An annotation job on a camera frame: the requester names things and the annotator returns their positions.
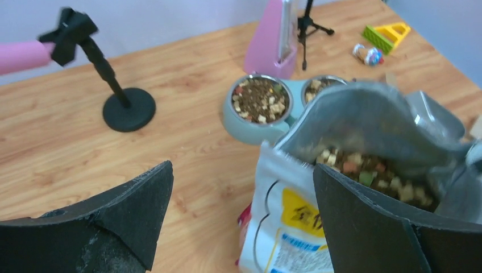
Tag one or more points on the small wooden block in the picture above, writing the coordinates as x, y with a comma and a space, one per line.
476, 128

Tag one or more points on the pet food bag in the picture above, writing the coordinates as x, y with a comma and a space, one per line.
368, 132

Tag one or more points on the grey double pet bowl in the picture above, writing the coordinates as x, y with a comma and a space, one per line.
260, 107

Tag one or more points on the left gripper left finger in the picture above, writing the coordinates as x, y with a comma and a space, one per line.
114, 231

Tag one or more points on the black tripod mic stand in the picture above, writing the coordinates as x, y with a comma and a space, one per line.
306, 27

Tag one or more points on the yellow green triangle toy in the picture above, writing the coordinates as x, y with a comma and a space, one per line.
386, 37

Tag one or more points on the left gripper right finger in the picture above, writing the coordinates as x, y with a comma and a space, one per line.
367, 231

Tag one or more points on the pink metronome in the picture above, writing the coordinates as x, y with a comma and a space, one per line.
273, 48

